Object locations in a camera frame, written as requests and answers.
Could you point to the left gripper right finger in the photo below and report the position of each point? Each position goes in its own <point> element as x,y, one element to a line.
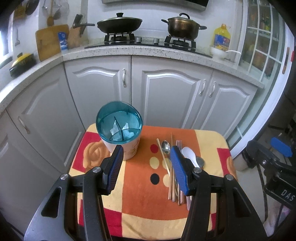
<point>196,183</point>

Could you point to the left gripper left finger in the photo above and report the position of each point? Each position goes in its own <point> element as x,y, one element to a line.
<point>97,182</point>

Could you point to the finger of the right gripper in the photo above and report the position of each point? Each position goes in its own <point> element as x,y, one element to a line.
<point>281,147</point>

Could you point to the steel fork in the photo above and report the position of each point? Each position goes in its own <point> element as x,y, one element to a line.
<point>179,144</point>

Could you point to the small steel teaspoon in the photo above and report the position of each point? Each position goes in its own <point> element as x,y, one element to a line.
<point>166,148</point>

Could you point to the white floral utensil holder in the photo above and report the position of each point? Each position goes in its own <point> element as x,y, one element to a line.
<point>119,123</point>

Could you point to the large steel spoon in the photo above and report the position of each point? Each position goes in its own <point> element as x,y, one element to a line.
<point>200,162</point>

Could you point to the light wooden chopstick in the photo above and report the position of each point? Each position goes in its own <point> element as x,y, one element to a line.
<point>163,155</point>

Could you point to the grey cabinet door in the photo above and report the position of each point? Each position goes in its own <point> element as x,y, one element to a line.
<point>97,81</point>
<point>226,100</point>
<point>167,92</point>
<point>46,115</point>

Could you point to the white bowl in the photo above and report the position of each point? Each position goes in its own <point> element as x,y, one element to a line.
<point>218,53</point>

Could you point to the yellow oil bottle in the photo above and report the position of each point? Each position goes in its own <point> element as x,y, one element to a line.
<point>221,39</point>

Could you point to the yellow black container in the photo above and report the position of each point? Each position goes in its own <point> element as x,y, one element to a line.
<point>23,63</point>

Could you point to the black gas stove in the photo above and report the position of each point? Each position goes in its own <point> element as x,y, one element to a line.
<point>169,42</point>

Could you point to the wooden cutting board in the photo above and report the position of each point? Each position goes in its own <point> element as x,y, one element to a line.
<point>48,42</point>

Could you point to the blue white box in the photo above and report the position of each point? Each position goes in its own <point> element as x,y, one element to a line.
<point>63,41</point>

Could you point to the knife block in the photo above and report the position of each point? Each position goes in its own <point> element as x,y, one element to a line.
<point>76,32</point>

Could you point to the dark stock pot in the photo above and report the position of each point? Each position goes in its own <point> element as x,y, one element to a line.
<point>183,27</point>

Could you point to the black wok with lid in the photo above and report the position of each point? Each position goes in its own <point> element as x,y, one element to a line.
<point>117,25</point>

